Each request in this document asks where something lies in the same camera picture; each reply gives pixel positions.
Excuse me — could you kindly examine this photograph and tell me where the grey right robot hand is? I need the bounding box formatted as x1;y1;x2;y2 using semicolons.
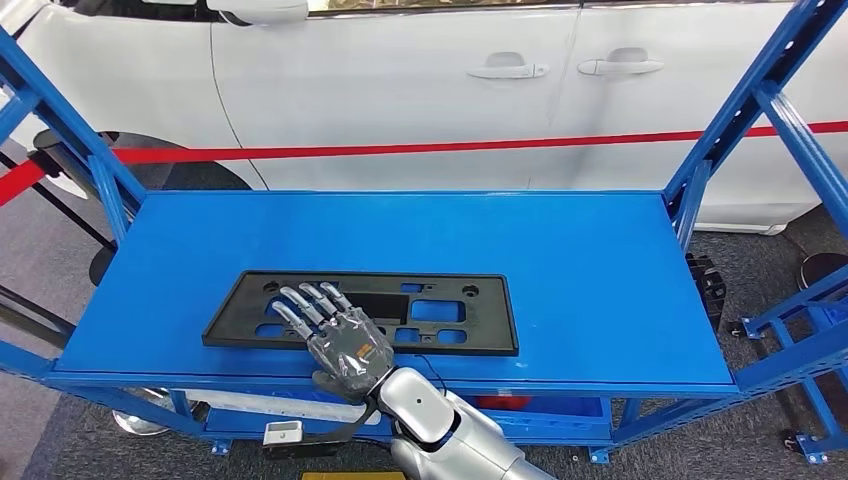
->
271;281;397;404

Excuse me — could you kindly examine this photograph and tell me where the black plastic plate frame part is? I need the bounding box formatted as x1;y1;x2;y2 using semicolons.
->
201;269;521;358

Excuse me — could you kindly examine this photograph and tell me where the blue metal shelf rack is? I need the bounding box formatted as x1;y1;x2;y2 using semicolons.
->
0;0;848;466

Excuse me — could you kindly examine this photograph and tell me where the blue wheeled shelf rack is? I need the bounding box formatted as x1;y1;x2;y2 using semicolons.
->
728;264;848;466

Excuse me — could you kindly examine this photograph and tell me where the red item in crate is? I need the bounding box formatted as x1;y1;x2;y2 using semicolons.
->
475;395;533;412

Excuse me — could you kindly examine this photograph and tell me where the blue plastic crate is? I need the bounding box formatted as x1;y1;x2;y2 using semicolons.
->
463;395;605;420

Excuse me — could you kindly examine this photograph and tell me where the white car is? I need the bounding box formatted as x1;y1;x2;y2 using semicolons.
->
0;0;848;237

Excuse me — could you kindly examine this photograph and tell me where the black ribbed plastic object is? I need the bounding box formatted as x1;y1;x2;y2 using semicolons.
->
684;252;727;333

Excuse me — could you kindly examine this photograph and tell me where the black round stanchion base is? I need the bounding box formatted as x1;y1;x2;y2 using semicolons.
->
794;251;848;293

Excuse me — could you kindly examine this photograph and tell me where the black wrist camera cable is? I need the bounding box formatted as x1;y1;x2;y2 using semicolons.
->
413;353;450;393

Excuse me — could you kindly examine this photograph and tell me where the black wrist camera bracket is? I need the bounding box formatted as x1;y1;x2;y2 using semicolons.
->
262;396;387;460

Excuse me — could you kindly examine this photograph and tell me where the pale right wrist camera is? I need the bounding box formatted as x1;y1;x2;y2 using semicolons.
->
262;420;305;447

